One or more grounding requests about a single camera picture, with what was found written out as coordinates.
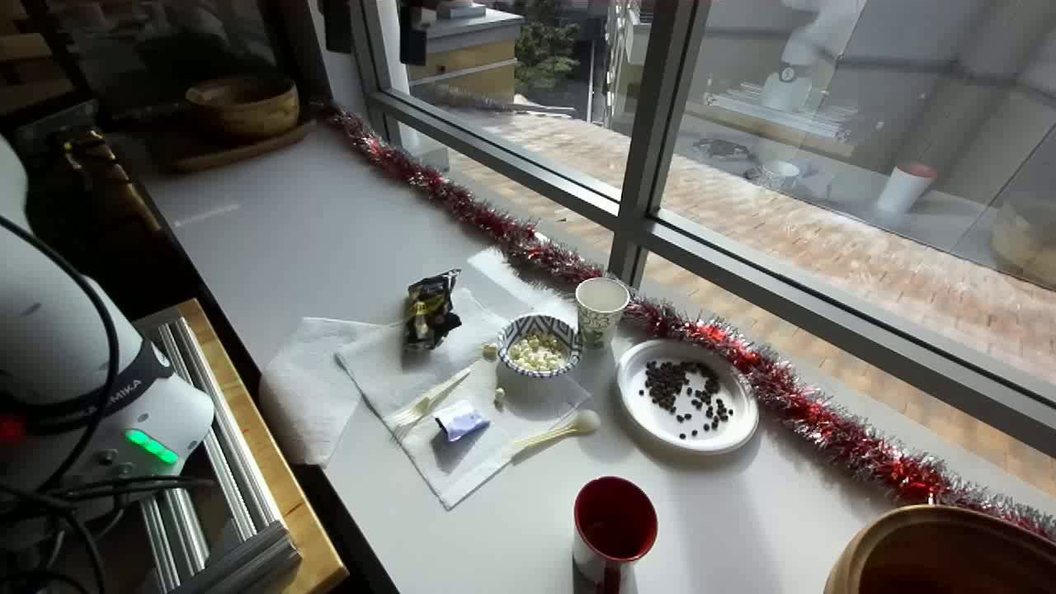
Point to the red white mug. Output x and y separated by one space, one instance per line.
613 523

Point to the cream plastic fork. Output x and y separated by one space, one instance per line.
424 402

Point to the popcorn heap in bowl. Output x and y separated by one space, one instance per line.
538 353

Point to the lavender sachet packet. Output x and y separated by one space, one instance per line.
464 424

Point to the patterned white paper cup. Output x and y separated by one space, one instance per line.
603 319

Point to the cream plastic spoon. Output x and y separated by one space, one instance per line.
583 420

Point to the red tinsel garland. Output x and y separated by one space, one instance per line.
769 382

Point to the small white paper towel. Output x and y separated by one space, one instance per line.
302 385

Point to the white bucket red rim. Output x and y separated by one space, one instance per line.
904 191

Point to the dark foil snack wrapper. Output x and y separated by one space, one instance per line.
429 313

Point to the blue checkered paper bowl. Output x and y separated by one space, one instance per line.
517 382

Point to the loose popcorn piece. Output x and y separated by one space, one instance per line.
498 398
491 352

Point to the dark coffee beans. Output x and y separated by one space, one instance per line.
665 385

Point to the white round plate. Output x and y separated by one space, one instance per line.
651 424

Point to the aluminium extrusion rails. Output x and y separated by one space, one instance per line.
234 483

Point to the round wooden tray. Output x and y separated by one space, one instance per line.
219 153

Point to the grey window frame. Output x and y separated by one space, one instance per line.
662 110

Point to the wooden board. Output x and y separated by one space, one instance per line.
293 505

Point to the wooden bowl top left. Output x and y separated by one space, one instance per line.
244 106

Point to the round wooden steamer basket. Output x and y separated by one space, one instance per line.
946 549

